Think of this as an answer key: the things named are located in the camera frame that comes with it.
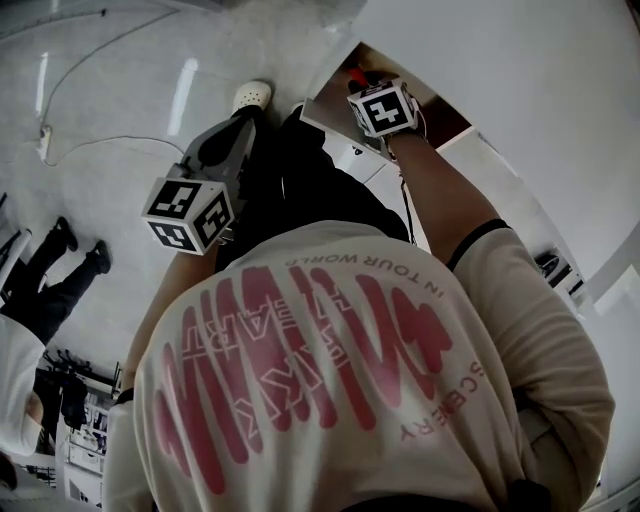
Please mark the white desk drawer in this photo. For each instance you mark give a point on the white desk drawer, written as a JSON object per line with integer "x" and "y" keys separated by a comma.
{"x": 335, "y": 95}
{"x": 367, "y": 165}

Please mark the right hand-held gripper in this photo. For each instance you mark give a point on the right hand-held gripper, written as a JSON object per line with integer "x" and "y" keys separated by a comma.
{"x": 382, "y": 112}

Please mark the white desk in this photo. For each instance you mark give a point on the white desk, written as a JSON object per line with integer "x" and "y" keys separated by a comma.
{"x": 500, "y": 60}

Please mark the white power strip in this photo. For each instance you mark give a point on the white power strip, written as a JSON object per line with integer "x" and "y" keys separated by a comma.
{"x": 45, "y": 139}

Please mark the closed white desk drawer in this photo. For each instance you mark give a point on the closed white desk drawer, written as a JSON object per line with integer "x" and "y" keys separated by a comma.
{"x": 367, "y": 165}

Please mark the person's left forearm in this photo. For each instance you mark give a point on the person's left forearm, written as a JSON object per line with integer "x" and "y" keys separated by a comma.
{"x": 170, "y": 295}

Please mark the person's white printed shirt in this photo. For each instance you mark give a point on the person's white printed shirt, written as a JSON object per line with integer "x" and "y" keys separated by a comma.
{"x": 325, "y": 450}

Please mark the person's black trousers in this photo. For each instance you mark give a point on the person's black trousers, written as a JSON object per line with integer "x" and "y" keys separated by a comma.
{"x": 310, "y": 190}

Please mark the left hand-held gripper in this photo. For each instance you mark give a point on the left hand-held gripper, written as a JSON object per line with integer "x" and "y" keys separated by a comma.
{"x": 187, "y": 215}

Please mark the person's right forearm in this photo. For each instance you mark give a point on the person's right forearm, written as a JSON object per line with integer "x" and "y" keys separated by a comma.
{"x": 440, "y": 200}

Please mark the person's white shoe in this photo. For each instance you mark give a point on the person's white shoe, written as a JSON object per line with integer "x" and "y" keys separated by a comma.
{"x": 252, "y": 95}

